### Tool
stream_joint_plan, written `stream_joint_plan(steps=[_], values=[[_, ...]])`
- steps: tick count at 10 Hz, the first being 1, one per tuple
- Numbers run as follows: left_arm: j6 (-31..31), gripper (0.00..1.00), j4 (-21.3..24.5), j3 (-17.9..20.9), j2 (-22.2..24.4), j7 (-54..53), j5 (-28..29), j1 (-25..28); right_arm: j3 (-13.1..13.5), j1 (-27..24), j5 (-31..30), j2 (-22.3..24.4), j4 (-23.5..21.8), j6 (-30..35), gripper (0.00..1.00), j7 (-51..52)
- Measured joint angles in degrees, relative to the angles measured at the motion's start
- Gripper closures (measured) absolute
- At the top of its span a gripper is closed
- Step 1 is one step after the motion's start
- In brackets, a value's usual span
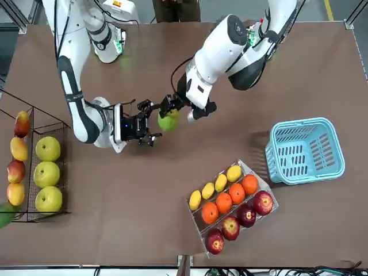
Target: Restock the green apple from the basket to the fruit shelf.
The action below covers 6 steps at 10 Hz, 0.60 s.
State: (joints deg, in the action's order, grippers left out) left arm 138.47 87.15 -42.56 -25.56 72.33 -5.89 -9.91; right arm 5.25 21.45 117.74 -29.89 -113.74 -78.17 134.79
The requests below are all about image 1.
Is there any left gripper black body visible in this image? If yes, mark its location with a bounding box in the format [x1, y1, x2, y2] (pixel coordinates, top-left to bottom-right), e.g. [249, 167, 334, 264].
[175, 73, 189, 105]

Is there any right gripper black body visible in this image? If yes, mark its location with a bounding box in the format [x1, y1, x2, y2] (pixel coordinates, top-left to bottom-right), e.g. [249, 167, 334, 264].
[122, 113, 142, 142]

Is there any yellow-green apple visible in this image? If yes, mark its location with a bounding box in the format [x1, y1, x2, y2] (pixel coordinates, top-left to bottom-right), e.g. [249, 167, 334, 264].
[35, 136, 62, 162]
[33, 160, 61, 189]
[34, 186, 63, 215]

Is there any clear acrylic tiered fruit shelf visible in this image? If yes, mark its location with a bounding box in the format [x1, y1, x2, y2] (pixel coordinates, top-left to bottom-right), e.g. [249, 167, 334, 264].
[186, 159, 279, 259]

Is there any red apple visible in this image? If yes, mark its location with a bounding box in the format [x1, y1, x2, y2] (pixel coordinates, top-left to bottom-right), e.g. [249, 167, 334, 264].
[220, 215, 240, 242]
[205, 228, 225, 255]
[252, 190, 274, 216]
[237, 204, 257, 228]

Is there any light blue plastic basket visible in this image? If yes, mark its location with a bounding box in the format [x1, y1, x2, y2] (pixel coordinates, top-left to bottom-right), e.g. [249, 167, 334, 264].
[264, 117, 346, 185]

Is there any person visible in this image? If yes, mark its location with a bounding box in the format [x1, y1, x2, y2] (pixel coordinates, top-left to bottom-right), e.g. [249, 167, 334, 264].
[151, 0, 202, 24]

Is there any yellow lemon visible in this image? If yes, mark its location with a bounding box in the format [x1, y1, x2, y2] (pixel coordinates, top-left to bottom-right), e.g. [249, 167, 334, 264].
[226, 165, 242, 183]
[214, 174, 228, 193]
[189, 190, 202, 211]
[201, 182, 216, 200]

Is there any orange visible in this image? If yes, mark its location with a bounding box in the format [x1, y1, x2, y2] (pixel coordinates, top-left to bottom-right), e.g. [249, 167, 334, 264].
[241, 174, 259, 196]
[228, 183, 246, 205]
[215, 192, 233, 214]
[201, 202, 220, 225]

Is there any yellow orange mango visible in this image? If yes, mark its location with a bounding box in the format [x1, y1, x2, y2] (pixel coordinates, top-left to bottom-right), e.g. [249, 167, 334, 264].
[6, 182, 26, 206]
[10, 136, 29, 162]

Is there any black wire fruit shelf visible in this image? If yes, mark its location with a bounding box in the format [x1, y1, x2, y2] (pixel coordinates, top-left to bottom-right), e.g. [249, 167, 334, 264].
[0, 90, 71, 224]

